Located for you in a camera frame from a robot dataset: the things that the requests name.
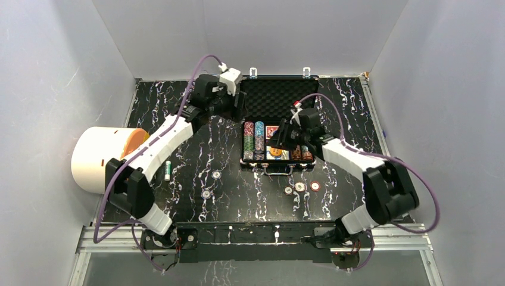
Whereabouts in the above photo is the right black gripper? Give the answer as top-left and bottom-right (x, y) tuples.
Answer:
(265, 119), (310, 152)

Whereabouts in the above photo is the blue ten chip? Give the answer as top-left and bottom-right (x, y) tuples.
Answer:
(211, 170), (222, 179)
(201, 190), (211, 200)

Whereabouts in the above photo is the yellow big blind button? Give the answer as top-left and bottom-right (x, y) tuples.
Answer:
(269, 147), (283, 157)

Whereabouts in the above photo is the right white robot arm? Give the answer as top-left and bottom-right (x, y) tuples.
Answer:
(266, 108), (419, 247)

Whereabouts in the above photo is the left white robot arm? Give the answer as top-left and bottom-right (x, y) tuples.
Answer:
(104, 69), (246, 248)

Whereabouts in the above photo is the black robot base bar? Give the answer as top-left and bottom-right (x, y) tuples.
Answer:
(140, 222), (372, 266)

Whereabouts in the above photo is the black poker set case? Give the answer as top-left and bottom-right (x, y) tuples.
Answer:
(240, 67), (319, 176)

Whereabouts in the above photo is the red playing card deck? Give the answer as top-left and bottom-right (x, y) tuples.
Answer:
(265, 126), (279, 140)

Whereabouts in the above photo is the light blue orange chip row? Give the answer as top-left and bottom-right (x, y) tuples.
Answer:
(254, 121), (265, 160)

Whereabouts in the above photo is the blue playing card deck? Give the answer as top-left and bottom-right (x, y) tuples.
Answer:
(266, 146), (290, 160)

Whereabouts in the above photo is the brown orange chip row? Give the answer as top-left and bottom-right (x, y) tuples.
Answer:
(291, 145), (302, 161)

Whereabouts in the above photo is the purple red green chip row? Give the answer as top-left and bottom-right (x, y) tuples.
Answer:
(301, 145), (314, 161)

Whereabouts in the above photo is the orange hundred chip middle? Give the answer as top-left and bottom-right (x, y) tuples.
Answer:
(295, 182), (306, 192)

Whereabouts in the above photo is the orange hundred chip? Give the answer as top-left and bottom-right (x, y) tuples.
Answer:
(295, 182), (306, 192)
(283, 186), (294, 195)

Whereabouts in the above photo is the orange hundred chip left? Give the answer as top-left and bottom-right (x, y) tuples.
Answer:
(283, 186), (294, 195)

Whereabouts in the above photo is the red white poker chip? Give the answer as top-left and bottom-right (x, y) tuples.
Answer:
(310, 181), (321, 192)

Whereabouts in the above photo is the white green tube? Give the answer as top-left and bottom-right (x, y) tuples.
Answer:
(164, 160), (172, 182)

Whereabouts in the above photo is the white orange cylinder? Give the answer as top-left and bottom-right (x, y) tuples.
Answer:
(71, 126), (149, 194)

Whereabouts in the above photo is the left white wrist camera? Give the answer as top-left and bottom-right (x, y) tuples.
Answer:
(218, 63), (242, 96)

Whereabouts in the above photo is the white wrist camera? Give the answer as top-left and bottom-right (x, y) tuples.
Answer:
(218, 63), (242, 96)
(291, 101), (303, 120)

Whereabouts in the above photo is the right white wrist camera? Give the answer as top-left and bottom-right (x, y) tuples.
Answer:
(291, 101), (303, 120)

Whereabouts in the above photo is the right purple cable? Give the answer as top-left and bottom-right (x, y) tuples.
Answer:
(294, 93), (440, 273)

